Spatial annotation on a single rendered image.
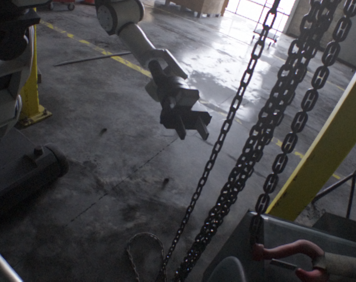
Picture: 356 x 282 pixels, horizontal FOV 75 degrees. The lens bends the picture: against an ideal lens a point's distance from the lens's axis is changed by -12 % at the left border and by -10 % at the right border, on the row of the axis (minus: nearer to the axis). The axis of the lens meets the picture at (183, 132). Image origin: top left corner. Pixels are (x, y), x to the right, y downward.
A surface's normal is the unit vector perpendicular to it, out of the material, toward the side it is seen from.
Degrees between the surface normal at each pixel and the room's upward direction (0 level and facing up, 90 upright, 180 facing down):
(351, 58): 90
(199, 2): 90
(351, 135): 90
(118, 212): 0
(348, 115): 90
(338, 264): 7
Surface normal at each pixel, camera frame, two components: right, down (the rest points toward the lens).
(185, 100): 0.12, 0.93
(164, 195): 0.25, -0.78
